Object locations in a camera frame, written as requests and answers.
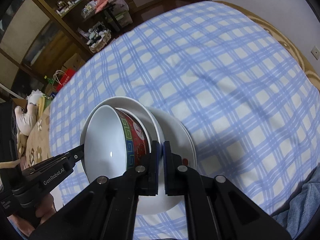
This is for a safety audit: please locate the red-patterned small bowl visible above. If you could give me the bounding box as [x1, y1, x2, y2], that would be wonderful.
[84, 105, 151, 182]

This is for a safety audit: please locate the cherry plate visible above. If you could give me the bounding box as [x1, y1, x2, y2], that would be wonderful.
[135, 106, 198, 215]

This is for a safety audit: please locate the large plain white bowl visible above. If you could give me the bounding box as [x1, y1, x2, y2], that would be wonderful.
[80, 96, 164, 157]

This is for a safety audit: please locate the white bowl with red seal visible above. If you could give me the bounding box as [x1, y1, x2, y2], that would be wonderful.
[117, 107, 153, 152]

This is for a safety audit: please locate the person's left hand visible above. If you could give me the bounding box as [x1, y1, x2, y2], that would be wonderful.
[9, 193, 56, 237]

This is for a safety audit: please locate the stuffed plush toy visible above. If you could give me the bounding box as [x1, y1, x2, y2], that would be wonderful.
[13, 89, 50, 136]

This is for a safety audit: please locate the red paper shopping bag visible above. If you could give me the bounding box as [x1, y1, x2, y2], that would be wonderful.
[53, 68, 76, 92]

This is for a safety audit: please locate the cardboard box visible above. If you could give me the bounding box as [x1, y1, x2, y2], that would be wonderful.
[61, 53, 86, 72]

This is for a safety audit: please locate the blue plaid cloth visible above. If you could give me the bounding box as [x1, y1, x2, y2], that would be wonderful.
[49, 1, 319, 239]

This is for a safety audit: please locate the wicker basket with items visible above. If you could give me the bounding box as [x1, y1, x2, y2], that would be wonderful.
[78, 22, 112, 53]

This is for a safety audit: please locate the wooden wardrobe with shelves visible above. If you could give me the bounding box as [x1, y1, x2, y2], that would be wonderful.
[1, 0, 92, 87]

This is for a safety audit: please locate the small cluttered side table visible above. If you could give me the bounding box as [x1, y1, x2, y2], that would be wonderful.
[81, 0, 133, 32]

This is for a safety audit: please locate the brown patterned blanket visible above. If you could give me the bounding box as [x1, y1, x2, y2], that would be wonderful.
[215, 0, 320, 91]

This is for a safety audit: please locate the white wall socket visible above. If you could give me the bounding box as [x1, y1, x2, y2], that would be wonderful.
[311, 46, 320, 60]

